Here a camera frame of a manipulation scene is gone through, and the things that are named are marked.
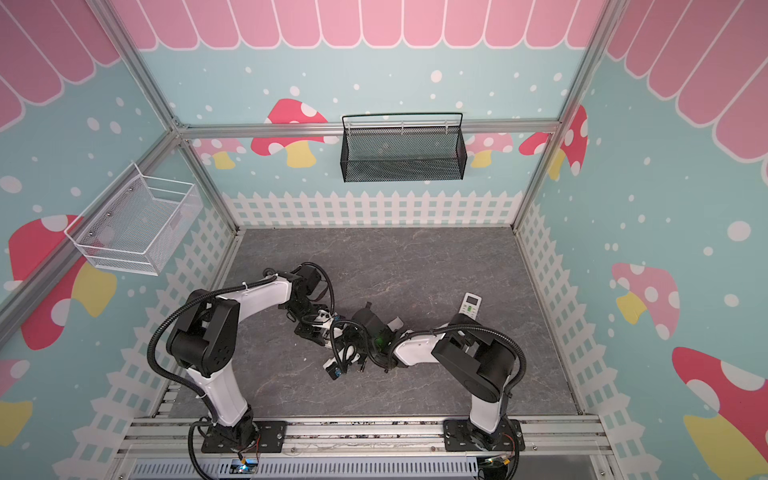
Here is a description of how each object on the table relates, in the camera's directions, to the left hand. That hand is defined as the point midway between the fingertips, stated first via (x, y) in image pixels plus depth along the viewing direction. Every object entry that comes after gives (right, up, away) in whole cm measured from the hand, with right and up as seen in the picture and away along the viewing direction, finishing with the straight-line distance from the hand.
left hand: (323, 333), depth 92 cm
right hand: (+5, +2, -5) cm, 7 cm away
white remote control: (+2, 0, -2) cm, 3 cm away
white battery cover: (+23, +3, +2) cm, 23 cm away
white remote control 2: (+47, +8, +5) cm, 48 cm away
